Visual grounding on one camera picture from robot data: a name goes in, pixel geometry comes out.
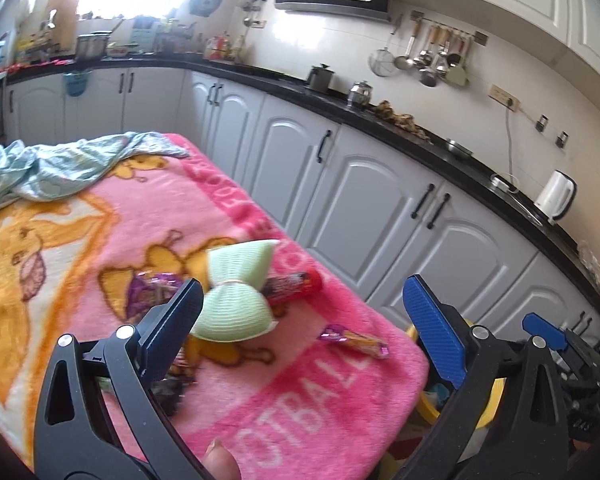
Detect left hand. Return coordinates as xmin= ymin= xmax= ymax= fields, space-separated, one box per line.
xmin=201 ymin=439 xmax=242 ymax=480

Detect green black snack bag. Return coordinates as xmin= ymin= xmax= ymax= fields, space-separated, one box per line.
xmin=150 ymin=375 xmax=195 ymax=417

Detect white electric kettle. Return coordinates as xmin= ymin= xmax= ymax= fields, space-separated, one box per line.
xmin=534 ymin=170 xmax=578 ymax=224

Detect purple candy wrapper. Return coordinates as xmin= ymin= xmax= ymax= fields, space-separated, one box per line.
xmin=125 ymin=272 xmax=184 ymax=320

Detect black countertop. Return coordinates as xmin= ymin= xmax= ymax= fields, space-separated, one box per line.
xmin=0 ymin=55 xmax=600 ymax=315

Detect pink cartoon blanket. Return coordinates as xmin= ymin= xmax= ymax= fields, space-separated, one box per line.
xmin=0 ymin=132 xmax=428 ymax=479

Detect green bow sponge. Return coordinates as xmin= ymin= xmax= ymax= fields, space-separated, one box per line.
xmin=190 ymin=240 xmax=278 ymax=344

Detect white lower cabinets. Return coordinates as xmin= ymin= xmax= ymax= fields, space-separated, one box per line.
xmin=3 ymin=68 xmax=600 ymax=343

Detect steel bowl on counter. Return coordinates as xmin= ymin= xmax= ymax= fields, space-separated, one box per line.
xmin=445 ymin=139 xmax=472 ymax=159

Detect red tube snack wrapper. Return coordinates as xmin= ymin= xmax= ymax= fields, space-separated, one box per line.
xmin=261 ymin=269 xmax=323 ymax=307

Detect light green cloth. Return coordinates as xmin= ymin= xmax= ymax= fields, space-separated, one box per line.
xmin=0 ymin=131 xmax=188 ymax=210

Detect ginger pile on counter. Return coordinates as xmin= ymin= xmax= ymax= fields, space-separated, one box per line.
xmin=370 ymin=100 xmax=429 ymax=142

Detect hanging utensil rack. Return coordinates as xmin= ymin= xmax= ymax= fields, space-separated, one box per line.
xmin=367 ymin=11 xmax=489 ymax=88

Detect dark green pot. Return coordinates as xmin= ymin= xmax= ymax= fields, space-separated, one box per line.
xmin=306 ymin=63 xmax=334 ymax=93

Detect teal hanging basket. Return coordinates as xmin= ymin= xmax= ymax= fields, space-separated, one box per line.
xmin=62 ymin=70 xmax=91 ymax=98

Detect steel pot by window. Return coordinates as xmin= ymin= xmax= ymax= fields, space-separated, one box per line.
xmin=74 ymin=30 xmax=110 ymax=62

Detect wall power socket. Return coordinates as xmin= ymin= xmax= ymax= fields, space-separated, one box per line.
xmin=489 ymin=84 xmax=519 ymax=112

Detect round wall decoration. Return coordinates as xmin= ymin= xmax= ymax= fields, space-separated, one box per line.
xmin=188 ymin=0 xmax=223 ymax=18

